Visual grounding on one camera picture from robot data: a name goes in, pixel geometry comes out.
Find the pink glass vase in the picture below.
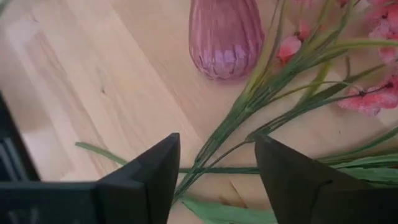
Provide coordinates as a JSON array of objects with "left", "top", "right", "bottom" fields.
[{"left": 188, "top": 0, "right": 266, "bottom": 81}]

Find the white flower with leaves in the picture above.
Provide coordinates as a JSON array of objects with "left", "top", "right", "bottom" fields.
[{"left": 74, "top": 124, "right": 398, "bottom": 224}]

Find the pink blossom flower spray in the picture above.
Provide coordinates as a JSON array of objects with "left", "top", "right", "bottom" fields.
[{"left": 172, "top": 0, "right": 398, "bottom": 203}]

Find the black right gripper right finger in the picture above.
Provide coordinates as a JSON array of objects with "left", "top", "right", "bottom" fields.
[{"left": 254, "top": 133, "right": 398, "bottom": 224}]

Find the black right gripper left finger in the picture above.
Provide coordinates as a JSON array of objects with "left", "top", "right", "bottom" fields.
[{"left": 96, "top": 133, "right": 181, "bottom": 224}]

